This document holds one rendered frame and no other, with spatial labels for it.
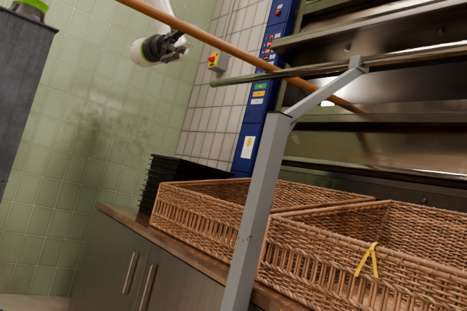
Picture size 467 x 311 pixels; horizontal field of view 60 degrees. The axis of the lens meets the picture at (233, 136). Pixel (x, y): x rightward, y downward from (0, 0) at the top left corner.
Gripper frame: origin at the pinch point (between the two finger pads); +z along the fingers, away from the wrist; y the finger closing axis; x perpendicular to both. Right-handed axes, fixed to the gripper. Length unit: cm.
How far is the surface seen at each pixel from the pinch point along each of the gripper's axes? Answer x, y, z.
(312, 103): -14, 18, 45
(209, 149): -64, 24, -78
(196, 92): -64, -11, -110
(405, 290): -15, 51, 74
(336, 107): -64, 2, 6
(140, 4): 18.8, 0.2, 7.3
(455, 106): -65, 3, 51
